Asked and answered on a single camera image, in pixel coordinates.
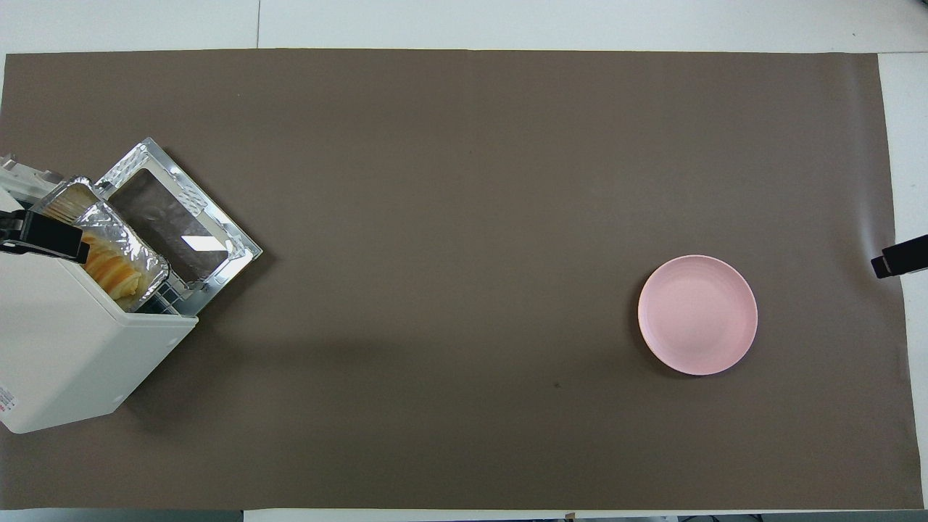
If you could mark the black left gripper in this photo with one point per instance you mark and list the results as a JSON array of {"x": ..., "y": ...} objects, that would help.
[{"x": 11, "y": 221}]

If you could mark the yellow sliced bread loaf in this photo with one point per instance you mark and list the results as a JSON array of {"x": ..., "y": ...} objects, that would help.
[{"x": 112, "y": 268}]

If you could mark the aluminium foil tray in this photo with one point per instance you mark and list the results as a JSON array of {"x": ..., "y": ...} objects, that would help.
[{"x": 123, "y": 235}]

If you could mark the cream toaster oven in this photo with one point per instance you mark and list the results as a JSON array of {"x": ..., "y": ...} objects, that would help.
[{"x": 65, "y": 348}]

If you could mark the glass oven door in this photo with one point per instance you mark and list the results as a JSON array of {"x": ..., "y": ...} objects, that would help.
[{"x": 177, "y": 225}]

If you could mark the pink round plate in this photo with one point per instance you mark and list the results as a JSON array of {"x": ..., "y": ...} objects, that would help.
[{"x": 696, "y": 315}]

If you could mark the brown table mat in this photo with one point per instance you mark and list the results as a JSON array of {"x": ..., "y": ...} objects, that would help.
[{"x": 435, "y": 217}]

